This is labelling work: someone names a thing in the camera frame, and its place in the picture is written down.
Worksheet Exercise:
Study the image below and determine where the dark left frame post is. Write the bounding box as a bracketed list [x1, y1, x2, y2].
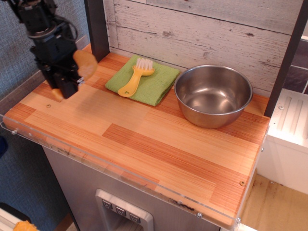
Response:
[84, 0, 110, 62]

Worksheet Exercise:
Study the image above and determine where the silver toy fridge cabinet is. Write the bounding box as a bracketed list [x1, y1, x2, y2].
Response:
[43, 148, 220, 231]

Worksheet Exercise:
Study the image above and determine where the grey dispenser button panel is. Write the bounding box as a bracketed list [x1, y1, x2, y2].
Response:
[95, 189, 154, 231]

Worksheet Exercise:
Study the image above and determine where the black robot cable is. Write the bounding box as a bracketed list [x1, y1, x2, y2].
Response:
[54, 14, 79, 43]

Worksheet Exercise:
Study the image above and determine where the green folded cloth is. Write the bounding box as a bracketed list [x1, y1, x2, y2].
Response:
[105, 55, 180, 106]

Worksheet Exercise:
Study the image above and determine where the plastic toy chicken drumstick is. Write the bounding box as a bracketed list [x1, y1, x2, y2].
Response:
[51, 50, 98, 101]

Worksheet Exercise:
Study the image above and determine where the clear acrylic counter guard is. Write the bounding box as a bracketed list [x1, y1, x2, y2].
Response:
[0, 116, 240, 231]

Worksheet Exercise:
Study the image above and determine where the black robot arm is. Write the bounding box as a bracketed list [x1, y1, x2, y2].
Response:
[8, 0, 83, 99]

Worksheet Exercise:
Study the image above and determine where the white toy sink unit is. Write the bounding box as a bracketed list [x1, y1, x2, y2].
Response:
[256, 35, 308, 194]

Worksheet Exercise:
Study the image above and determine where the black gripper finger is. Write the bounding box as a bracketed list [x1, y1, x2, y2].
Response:
[54, 72, 78, 99]

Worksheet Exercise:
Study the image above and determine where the dark vertical frame post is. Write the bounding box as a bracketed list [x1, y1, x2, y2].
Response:
[264, 0, 308, 117]

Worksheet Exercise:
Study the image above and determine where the yellow dish brush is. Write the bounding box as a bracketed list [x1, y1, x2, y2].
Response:
[117, 58, 155, 97]

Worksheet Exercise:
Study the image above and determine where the stainless steel bowl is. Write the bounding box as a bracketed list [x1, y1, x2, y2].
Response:
[174, 65, 253, 128]

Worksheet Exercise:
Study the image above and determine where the orange object bottom left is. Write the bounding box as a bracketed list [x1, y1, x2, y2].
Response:
[13, 220, 38, 231]

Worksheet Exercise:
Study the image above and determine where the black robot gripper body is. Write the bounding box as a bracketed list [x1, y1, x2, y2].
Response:
[29, 31, 83, 83]

